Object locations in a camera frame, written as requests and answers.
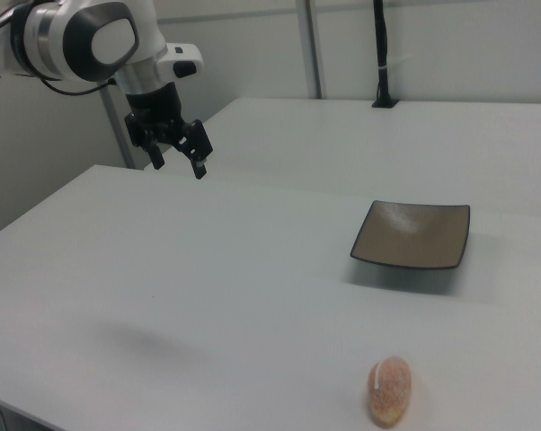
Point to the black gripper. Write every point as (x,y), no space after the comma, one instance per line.
(156,108)

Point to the sugared bread roll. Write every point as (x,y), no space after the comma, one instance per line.
(389,390)

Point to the square brown ceramic plate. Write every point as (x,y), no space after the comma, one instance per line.
(410,235)

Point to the grey partition frame post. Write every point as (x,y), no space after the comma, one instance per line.
(313,49)
(117,130)

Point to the black camera pole with base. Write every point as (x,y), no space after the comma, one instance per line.
(382,54)

